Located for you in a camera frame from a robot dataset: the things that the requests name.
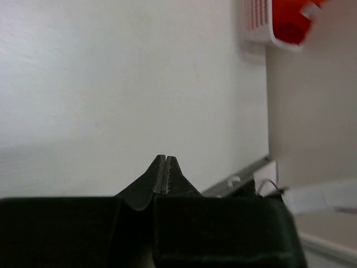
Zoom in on white plastic basket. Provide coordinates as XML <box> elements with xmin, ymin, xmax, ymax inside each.
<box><xmin>239</xmin><ymin>0</ymin><xmax>303</xmax><ymax>51</ymax></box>

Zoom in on aluminium table rail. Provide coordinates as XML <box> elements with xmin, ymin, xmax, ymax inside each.
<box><xmin>202</xmin><ymin>157</ymin><xmax>272</xmax><ymax>197</ymax></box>

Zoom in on red t shirt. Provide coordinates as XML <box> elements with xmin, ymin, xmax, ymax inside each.
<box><xmin>272</xmin><ymin>0</ymin><xmax>327</xmax><ymax>45</ymax></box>

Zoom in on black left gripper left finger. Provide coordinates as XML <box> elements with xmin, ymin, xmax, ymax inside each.
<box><xmin>115</xmin><ymin>155</ymin><xmax>166</xmax><ymax>210</ymax></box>

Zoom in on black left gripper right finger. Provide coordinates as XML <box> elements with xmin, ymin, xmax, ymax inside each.
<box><xmin>165</xmin><ymin>156</ymin><xmax>201</xmax><ymax>197</ymax></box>

